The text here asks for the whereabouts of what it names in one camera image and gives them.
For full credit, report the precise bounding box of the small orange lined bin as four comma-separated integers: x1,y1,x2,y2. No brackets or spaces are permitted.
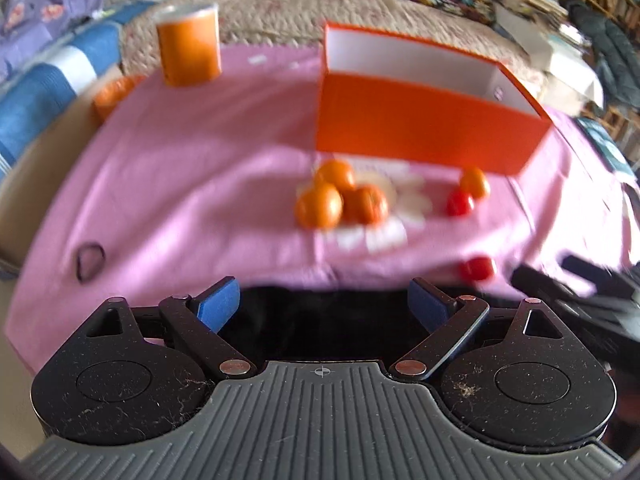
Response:
93,75,147,123

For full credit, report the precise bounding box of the blue white striped blanket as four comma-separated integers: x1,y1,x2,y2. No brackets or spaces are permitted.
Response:
0,2,162,177

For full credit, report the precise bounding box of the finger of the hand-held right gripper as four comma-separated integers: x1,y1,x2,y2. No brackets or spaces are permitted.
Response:
510,265,596,308
560,255,623,287

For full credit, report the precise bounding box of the orange cardboard box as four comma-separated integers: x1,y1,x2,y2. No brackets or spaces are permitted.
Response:
314,22,555,178

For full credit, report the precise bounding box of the stack of books and papers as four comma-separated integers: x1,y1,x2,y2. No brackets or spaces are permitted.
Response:
492,0,606,107

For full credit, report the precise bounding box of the pink tablecloth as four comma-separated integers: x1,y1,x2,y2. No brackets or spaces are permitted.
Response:
4,42,640,376

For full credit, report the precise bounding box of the black hair tie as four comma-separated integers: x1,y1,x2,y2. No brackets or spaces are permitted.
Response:
76,243,107,281

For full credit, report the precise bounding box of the teal book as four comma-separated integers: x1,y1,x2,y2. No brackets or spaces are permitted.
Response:
575,115,637,177

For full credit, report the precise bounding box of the small orange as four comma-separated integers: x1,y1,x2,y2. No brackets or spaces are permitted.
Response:
459,166,492,200

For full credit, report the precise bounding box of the beige sofa seat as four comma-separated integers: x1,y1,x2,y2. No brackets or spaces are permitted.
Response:
0,90,103,273

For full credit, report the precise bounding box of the beige quilted blanket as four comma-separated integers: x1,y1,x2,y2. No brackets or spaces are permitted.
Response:
120,0,547,96

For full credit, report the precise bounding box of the orange canister with white lid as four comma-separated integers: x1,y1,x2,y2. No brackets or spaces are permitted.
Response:
154,2,223,88

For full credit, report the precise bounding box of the red tomato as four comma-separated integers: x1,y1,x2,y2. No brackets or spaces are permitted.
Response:
459,256,497,282
445,190,476,218

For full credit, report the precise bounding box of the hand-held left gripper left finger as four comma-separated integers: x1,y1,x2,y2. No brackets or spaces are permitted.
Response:
85,276,259,380

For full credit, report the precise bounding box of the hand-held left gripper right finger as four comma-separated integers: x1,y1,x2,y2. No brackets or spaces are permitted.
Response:
389,277,565,381

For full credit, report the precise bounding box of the purple floral blanket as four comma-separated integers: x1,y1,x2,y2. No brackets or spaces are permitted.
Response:
0,0,107,81

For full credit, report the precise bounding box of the dark jacket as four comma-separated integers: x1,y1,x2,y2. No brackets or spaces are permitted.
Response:
567,0,640,112

